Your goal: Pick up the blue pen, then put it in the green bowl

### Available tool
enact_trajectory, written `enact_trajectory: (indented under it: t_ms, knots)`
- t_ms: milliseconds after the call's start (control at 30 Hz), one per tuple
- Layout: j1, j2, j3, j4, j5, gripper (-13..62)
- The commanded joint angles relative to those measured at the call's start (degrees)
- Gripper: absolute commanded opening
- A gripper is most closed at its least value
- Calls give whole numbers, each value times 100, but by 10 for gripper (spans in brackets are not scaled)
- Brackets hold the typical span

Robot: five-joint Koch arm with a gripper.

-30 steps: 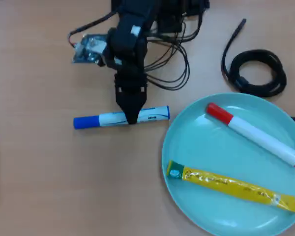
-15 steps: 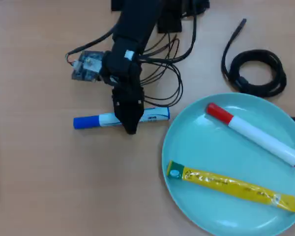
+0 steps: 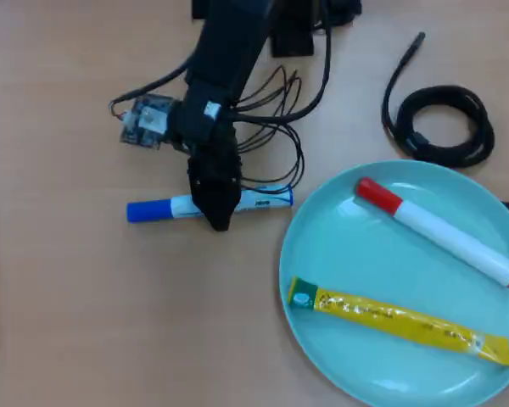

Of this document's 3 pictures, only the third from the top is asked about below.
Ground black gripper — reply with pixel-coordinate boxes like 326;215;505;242
167;82;243;233

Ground blue capped marker pen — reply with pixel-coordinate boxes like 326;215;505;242
126;184;294;224

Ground green bowl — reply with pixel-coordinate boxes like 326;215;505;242
278;159;509;407

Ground red capped marker pen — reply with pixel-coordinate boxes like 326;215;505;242
355;176;509;289

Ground yellow sachet stick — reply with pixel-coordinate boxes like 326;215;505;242
287;276;509;368

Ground small wrist camera board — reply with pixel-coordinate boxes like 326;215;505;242
118;95;176;151

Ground black camera cable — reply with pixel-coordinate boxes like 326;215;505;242
109;54;194;120

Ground thin black servo wires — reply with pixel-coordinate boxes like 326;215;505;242
227;0;333;194

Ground coiled thick black cable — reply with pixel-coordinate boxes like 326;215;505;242
380;31;496;169

